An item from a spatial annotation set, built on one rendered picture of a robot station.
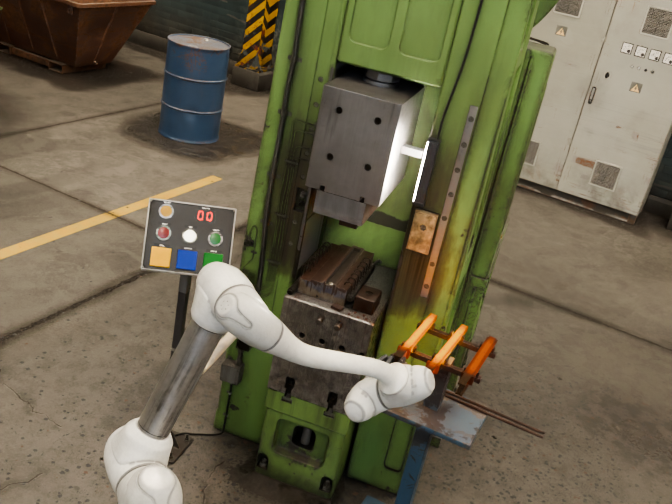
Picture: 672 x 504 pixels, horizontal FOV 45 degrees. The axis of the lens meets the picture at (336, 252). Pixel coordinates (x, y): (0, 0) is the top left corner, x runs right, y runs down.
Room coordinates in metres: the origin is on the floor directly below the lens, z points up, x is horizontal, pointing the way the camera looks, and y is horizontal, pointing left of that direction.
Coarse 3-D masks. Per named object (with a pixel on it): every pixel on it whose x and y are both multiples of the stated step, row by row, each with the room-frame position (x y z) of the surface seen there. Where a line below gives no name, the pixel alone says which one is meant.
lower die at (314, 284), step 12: (336, 252) 3.21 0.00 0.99; (348, 252) 3.21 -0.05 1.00; (360, 252) 3.24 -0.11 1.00; (312, 264) 3.06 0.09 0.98; (324, 264) 3.07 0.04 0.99; (336, 264) 3.09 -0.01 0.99; (312, 276) 2.95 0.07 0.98; (324, 276) 2.95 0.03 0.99; (348, 276) 3.00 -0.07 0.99; (300, 288) 2.91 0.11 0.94; (312, 288) 2.90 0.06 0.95; (324, 288) 2.89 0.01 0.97; (336, 288) 2.88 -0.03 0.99; (348, 288) 2.89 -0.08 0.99; (324, 300) 2.89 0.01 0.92; (336, 300) 2.88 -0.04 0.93
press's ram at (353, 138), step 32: (352, 96) 2.90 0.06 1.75; (384, 96) 2.93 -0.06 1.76; (416, 96) 3.11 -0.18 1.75; (320, 128) 2.92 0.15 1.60; (352, 128) 2.90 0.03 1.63; (384, 128) 2.87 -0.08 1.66; (320, 160) 2.92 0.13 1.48; (352, 160) 2.89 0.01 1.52; (384, 160) 2.86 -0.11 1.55; (352, 192) 2.88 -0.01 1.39; (384, 192) 2.90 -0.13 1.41
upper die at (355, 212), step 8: (320, 192) 2.91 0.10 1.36; (320, 200) 2.91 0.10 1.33; (328, 200) 2.90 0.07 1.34; (336, 200) 2.90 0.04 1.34; (344, 200) 2.89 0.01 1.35; (352, 200) 2.88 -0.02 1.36; (360, 200) 2.90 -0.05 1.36; (320, 208) 2.91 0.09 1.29; (328, 208) 2.90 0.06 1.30; (336, 208) 2.89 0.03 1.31; (344, 208) 2.89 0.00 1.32; (352, 208) 2.88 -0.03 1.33; (360, 208) 2.87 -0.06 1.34; (368, 208) 2.93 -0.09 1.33; (376, 208) 3.09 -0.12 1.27; (328, 216) 2.90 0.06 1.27; (336, 216) 2.89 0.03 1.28; (344, 216) 2.89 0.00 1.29; (352, 216) 2.88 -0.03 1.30; (360, 216) 2.87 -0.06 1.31; (368, 216) 2.97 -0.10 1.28; (360, 224) 2.87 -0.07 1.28
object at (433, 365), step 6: (462, 324) 2.78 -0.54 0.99; (456, 330) 2.73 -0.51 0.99; (462, 330) 2.74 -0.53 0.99; (456, 336) 2.68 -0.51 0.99; (450, 342) 2.62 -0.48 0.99; (456, 342) 2.65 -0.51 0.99; (444, 348) 2.57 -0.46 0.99; (450, 348) 2.58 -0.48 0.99; (438, 354) 2.52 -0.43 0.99; (444, 354) 2.53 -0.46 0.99; (432, 360) 2.47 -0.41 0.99; (438, 360) 2.48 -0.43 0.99; (426, 366) 2.41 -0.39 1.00; (432, 366) 2.42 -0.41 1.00; (438, 366) 2.43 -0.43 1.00; (432, 372) 2.42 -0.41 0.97
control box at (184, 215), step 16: (160, 208) 2.87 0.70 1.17; (176, 208) 2.89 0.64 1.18; (192, 208) 2.91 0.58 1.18; (208, 208) 2.93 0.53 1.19; (224, 208) 2.94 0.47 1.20; (160, 224) 2.85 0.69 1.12; (176, 224) 2.86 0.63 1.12; (192, 224) 2.88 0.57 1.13; (208, 224) 2.90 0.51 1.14; (224, 224) 2.91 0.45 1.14; (144, 240) 2.80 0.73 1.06; (160, 240) 2.82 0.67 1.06; (176, 240) 2.84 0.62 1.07; (208, 240) 2.87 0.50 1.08; (224, 240) 2.89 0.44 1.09; (144, 256) 2.78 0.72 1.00; (176, 256) 2.81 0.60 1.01; (224, 256) 2.86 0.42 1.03; (176, 272) 2.78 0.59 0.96; (192, 272) 2.79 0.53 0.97
